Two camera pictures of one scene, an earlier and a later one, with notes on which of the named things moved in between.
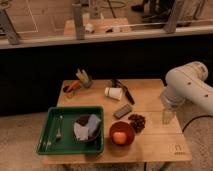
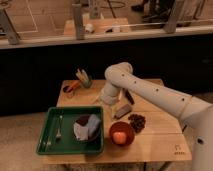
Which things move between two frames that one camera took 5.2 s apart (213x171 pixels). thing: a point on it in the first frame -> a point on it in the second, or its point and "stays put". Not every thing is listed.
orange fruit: (120, 138) stays put
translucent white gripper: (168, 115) -> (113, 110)
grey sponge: (122, 111) stays put
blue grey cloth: (84, 132) stays put
